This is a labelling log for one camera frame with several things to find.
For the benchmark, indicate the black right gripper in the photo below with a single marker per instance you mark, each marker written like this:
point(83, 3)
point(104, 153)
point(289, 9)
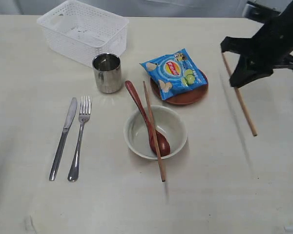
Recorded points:
point(270, 48)

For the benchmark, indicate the brown round plate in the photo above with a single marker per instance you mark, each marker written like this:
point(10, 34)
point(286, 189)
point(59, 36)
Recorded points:
point(190, 97)

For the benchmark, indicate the blue snack bag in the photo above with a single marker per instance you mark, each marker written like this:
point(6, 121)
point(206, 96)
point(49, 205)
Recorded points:
point(174, 74)

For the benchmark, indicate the brown wooden chopsticks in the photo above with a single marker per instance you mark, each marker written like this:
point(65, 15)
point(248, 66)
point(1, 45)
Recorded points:
point(155, 141)

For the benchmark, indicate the reddish brown wooden spoon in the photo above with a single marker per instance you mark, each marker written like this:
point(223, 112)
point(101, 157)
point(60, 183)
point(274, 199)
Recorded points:
point(162, 141)

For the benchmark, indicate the stainless steel cup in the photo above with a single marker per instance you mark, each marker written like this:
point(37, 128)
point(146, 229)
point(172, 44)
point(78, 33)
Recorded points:
point(107, 72)

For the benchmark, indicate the stainless steel fork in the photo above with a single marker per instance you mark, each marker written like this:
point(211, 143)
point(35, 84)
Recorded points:
point(84, 116)

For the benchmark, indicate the white perforated plastic basket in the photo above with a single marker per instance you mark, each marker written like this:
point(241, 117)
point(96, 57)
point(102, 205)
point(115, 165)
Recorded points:
point(80, 31)

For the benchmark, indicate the stainless steel knife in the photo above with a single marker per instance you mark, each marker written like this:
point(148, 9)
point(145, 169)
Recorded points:
point(68, 121)

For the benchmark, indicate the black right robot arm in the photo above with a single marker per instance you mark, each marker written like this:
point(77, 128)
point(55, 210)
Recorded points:
point(268, 49)

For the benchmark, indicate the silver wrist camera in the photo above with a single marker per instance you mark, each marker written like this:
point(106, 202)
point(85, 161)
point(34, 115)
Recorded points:
point(258, 12)

